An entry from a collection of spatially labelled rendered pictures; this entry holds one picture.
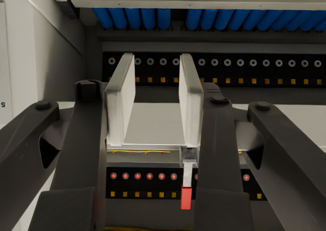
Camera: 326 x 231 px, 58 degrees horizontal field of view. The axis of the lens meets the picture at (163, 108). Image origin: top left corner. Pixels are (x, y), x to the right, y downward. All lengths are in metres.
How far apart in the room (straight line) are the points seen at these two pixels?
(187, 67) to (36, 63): 0.20
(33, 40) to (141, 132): 0.14
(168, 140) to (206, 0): 0.16
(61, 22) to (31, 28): 0.08
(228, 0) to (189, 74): 0.22
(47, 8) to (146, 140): 0.18
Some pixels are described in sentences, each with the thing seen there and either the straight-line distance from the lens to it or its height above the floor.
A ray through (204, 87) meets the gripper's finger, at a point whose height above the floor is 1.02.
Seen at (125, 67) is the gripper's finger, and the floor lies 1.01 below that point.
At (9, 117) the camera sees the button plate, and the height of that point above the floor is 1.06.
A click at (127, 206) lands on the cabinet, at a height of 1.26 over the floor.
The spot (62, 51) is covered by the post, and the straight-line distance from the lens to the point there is 0.41.
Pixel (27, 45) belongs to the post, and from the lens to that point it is 0.33.
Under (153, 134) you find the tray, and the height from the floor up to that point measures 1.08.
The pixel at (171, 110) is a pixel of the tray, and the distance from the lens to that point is 0.31.
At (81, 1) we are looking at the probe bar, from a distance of 0.37.
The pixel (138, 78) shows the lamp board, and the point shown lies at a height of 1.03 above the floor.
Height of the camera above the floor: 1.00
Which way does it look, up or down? 9 degrees up
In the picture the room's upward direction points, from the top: 179 degrees counter-clockwise
